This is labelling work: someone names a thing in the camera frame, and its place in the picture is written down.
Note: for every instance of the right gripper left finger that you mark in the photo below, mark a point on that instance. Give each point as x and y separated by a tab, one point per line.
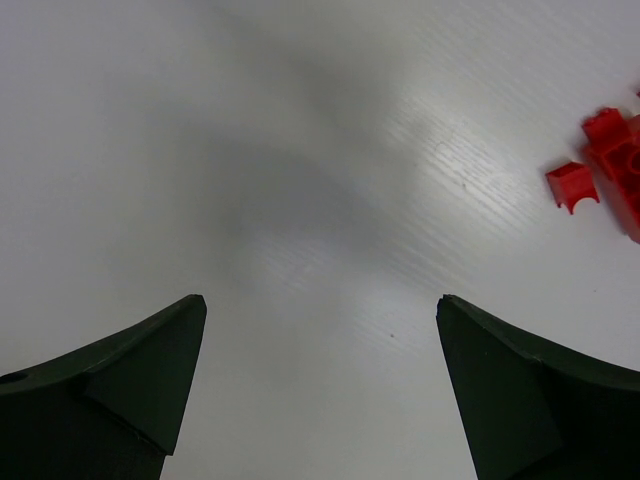
110	410

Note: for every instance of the small red lego brick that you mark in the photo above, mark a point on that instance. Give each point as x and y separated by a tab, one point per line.
570	184

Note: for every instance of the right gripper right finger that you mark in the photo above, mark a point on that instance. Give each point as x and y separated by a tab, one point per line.
534	409

